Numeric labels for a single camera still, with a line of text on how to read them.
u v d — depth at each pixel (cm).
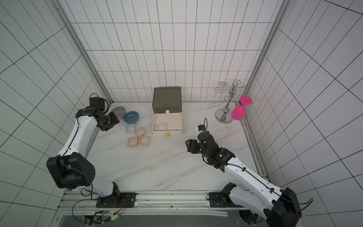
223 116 109
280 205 39
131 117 107
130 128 106
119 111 107
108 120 71
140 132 101
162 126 93
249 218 68
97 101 65
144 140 95
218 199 68
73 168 39
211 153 57
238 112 92
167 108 91
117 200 67
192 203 73
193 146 67
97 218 107
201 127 69
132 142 95
